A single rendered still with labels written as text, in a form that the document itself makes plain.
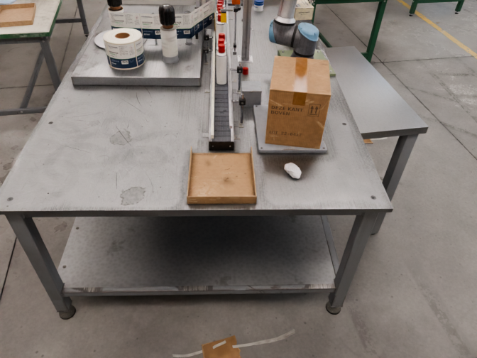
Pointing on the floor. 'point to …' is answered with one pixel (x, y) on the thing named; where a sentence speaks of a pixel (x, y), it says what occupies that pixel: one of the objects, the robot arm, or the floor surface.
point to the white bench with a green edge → (46, 13)
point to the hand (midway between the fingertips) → (300, 6)
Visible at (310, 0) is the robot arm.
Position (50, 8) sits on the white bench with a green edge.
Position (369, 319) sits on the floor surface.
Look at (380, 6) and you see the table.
